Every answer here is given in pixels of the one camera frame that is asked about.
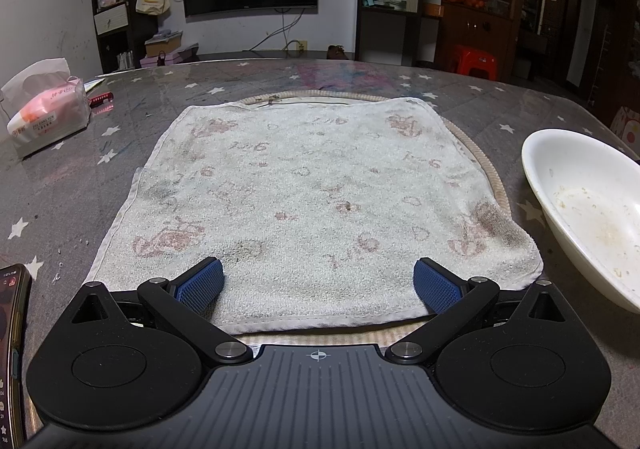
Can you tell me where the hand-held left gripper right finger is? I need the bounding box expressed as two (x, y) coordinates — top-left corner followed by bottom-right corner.
(385, 257), (571, 366)

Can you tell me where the dark doorway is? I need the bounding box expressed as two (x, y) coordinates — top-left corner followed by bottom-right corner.
(537, 0), (584, 80)

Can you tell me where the wooden cabinet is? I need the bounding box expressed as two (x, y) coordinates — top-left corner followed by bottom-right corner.
(435, 0), (527, 76)

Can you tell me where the white bowl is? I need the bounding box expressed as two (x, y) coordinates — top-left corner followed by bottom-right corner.
(521, 129), (640, 314)

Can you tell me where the grey star-print tablecloth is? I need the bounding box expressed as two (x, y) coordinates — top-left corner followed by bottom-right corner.
(0, 58), (640, 449)

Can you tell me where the round woven mat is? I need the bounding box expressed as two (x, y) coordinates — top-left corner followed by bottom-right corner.
(232, 90), (512, 347)

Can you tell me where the dark open shelf unit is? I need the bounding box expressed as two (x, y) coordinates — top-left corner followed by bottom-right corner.
(89, 0), (146, 74)

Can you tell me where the brown cardboard box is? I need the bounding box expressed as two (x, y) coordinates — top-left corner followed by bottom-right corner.
(145, 31), (184, 58)

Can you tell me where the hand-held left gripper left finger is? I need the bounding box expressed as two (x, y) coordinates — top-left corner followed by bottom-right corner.
(70, 256), (253, 366)

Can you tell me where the tissue pack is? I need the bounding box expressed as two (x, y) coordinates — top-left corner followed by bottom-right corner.
(0, 58), (92, 160)

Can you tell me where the smartphone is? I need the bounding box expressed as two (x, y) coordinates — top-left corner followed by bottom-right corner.
(0, 264), (32, 449)

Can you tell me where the white stained towel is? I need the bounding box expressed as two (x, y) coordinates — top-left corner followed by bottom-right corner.
(82, 98), (545, 336)

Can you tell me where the red plastic stool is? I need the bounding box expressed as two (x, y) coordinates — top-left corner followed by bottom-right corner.
(442, 45), (499, 80)

